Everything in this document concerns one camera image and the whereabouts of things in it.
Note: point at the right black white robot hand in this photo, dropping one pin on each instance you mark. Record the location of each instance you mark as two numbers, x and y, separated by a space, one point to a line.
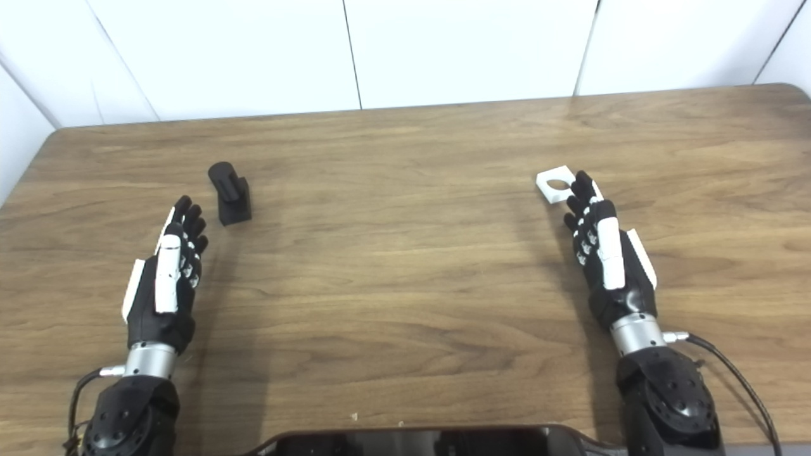
624 285

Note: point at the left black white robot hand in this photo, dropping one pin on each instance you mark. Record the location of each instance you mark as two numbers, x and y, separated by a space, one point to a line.
155 316

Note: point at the white square piece with hole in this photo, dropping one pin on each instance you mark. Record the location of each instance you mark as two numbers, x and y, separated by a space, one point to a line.
546 187

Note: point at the black peg block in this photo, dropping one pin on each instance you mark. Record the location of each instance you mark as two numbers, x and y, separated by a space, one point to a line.
233 199

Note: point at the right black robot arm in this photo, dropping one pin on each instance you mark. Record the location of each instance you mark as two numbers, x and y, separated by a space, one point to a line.
665 399

